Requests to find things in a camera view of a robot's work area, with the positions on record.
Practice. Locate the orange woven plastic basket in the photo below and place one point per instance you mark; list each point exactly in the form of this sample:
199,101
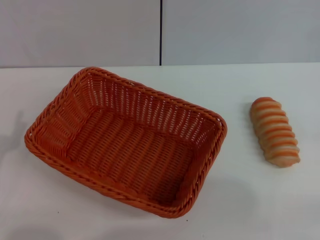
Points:
130,150

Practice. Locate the striped orange bread loaf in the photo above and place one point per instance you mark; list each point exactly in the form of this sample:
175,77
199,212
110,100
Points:
275,132

